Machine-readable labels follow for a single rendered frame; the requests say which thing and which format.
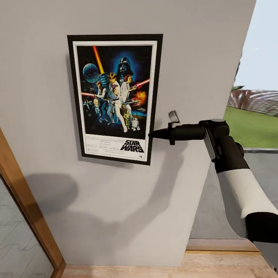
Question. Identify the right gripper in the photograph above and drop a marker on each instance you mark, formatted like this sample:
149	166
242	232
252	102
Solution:
178	133

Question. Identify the fixed window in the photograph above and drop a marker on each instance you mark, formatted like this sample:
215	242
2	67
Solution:
252	116

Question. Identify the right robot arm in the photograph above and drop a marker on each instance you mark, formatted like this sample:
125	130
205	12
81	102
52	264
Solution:
248	210

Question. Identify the poster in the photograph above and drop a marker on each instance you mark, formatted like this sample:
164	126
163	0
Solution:
115	81

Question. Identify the door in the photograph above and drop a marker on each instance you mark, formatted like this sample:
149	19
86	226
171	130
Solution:
27	247

